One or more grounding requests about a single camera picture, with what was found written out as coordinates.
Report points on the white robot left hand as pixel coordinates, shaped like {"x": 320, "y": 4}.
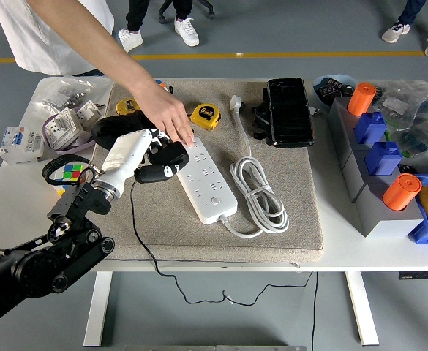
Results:
{"x": 126, "y": 153}

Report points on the white circuit breaker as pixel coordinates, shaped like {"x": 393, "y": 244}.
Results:
{"x": 19, "y": 144}

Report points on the blue plastic bin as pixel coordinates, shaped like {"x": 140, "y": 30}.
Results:
{"x": 422, "y": 230}

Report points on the grey-brown fabric mat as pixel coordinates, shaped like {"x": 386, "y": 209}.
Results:
{"x": 169, "y": 234}

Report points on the black power adapter plug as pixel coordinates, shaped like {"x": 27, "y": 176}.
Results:
{"x": 171, "y": 153}

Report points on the clear bag of electronic parts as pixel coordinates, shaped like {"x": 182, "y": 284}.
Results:
{"x": 418, "y": 120}

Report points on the black table control panel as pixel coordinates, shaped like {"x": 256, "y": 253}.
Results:
{"x": 418, "y": 275}

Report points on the grey block base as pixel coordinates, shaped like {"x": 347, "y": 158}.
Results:
{"x": 378, "y": 215}

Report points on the white table leg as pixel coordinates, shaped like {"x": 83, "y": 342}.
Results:
{"x": 98, "y": 311}
{"x": 363, "y": 311}

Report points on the pale purple bowl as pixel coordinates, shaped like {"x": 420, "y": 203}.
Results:
{"x": 72, "y": 150}

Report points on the person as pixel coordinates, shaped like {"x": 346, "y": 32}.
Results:
{"x": 41, "y": 36}
{"x": 394, "y": 32}
{"x": 186, "y": 33}

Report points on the person's left forearm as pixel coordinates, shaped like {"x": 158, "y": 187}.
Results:
{"x": 100, "y": 47}

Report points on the person's left hand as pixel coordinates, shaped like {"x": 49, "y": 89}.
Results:
{"x": 168, "y": 113}

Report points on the light blue bowl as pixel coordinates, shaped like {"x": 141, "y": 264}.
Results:
{"x": 319, "y": 100}

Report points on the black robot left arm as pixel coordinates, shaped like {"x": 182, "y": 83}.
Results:
{"x": 34, "y": 263}

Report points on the white power strip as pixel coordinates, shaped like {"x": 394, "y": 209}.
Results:
{"x": 213, "y": 197}

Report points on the dark printed packet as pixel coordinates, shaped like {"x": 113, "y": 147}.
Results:
{"x": 332, "y": 87}

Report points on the blue plastic block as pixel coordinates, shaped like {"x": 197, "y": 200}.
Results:
{"x": 370, "y": 128}
{"x": 383, "y": 159}

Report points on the yellow 5m tape measure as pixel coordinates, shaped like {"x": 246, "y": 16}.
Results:
{"x": 206, "y": 115}

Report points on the round yellow black tape measure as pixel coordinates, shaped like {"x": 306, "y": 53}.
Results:
{"x": 127, "y": 106}

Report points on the orange plastic cylinder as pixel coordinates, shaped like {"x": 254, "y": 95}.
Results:
{"x": 402, "y": 192}
{"x": 361, "y": 98}

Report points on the glossy black flat device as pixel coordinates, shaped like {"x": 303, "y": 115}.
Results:
{"x": 290, "y": 113}

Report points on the clear bag of small hardware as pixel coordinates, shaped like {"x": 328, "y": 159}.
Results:
{"x": 63, "y": 91}

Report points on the white wall socket panel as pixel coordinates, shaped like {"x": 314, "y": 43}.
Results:
{"x": 61, "y": 126}
{"x": 87, "y": 113}

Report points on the black office chair base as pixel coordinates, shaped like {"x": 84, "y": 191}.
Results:
{"x": 206, "y": 5}

